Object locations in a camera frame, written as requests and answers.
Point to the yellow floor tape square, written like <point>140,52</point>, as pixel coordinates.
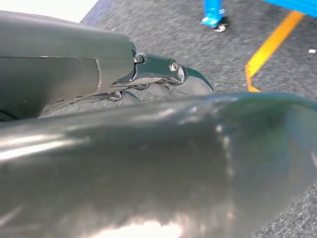
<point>272,42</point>

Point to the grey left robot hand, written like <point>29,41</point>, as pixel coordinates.
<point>149,164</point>

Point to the white paper scrap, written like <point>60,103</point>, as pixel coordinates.
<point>312,51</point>

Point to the blue metal shelf rack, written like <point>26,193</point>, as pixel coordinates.
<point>213,13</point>

